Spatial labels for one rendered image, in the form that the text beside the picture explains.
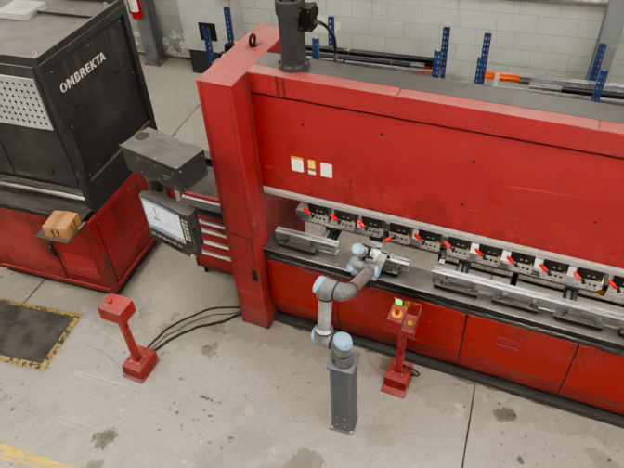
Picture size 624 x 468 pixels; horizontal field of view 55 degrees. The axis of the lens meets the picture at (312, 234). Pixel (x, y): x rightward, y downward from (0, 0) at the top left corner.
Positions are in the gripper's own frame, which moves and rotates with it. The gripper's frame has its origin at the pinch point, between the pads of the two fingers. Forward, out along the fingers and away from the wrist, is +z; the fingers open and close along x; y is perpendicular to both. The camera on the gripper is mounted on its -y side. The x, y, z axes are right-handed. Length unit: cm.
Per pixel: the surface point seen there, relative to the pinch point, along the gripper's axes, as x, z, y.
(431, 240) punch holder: -39.6, -9.9, 23.9
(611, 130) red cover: -121, -87, 95
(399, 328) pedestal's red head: -35, 9, -39
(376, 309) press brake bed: -9, 38, -33
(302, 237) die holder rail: 56, 11, 0
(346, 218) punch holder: 20.2, -12.4, 20.9
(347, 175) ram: 20, -41, 45
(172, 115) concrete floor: 370, 236, 109
